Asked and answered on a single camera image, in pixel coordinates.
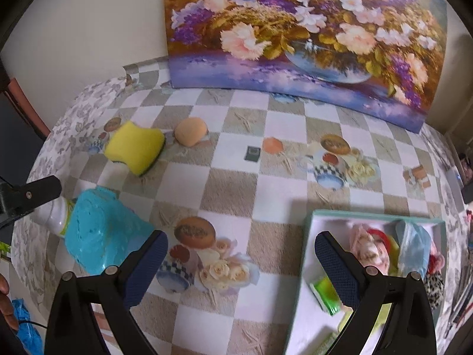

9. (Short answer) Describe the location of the blue face mask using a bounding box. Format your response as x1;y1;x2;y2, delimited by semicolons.
395;220;435;272

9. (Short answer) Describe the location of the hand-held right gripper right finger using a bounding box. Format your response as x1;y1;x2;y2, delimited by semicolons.
314;230;437;355

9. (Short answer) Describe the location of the grey leaf-print tablecloth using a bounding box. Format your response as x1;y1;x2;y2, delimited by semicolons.
11;78;128;304

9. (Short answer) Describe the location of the beige makeup puff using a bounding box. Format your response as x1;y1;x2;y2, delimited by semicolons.
174;117;209;146

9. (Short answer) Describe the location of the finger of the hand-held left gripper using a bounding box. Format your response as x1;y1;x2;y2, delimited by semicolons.
0;175;62;228

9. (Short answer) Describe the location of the person's left hand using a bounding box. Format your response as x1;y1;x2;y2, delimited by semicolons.
0;273;18;331

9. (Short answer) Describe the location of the pink scrunchie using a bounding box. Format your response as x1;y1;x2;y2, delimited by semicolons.
349;224;392;276

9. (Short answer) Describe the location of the white bottle with green label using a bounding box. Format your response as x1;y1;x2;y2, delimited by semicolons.
33;196;76;239

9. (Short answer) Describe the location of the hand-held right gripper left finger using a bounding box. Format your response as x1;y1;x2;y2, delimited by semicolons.
44;229;169;355

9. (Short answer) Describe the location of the reddish wooden board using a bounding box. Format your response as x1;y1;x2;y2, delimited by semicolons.
0;77;51;139

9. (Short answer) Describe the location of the leopard print scrunchie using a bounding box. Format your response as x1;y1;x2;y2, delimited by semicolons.
421;272;446;309

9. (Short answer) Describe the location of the checked printed tablecloth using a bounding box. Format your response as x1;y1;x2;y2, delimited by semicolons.
85;55;466;355

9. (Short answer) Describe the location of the teal plush toy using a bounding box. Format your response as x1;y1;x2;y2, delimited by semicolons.
64;188;156;276

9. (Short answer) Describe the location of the yellow sponge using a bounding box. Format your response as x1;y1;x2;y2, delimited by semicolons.
103;121;166;177

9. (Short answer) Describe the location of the blue plastic bag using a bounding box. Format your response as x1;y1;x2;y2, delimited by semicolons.
11;299;43;354

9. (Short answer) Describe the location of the flower painting canvas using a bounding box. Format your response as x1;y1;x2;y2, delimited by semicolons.
163;0;448;134

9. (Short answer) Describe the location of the teal-rimmed white tray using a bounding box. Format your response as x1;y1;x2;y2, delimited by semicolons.
283;209;446;355

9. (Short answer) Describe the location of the green cloth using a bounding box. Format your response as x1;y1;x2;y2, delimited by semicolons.
338;301;395;335

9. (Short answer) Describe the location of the pink white wavy cloth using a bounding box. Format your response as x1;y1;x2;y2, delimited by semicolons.
425;251;446;278

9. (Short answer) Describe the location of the green tissue packet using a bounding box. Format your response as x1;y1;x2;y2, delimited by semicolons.
310;277;344;317

